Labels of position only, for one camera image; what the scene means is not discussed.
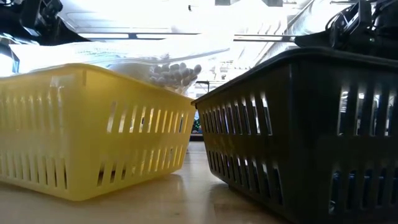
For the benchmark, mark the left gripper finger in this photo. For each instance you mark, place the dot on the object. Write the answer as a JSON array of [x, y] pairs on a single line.
[[62, 34]]

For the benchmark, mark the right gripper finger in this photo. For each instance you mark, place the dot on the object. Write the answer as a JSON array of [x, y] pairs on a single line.
[[317, 40]]

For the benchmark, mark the bag of white cotton pads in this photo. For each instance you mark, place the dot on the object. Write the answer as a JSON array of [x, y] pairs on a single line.
[[130, 71]]

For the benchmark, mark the bag of cotton swabs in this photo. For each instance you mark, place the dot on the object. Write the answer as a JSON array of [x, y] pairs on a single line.
[[174, 76]]

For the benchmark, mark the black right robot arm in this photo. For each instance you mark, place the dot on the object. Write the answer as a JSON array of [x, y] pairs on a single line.
[[387, 37]]

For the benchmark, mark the black plastic basket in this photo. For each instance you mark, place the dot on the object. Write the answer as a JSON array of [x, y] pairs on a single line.
[[304, 124]]

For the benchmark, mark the yellow plastic basket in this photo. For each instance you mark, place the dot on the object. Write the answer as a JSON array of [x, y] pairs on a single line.
[[93, 140]]

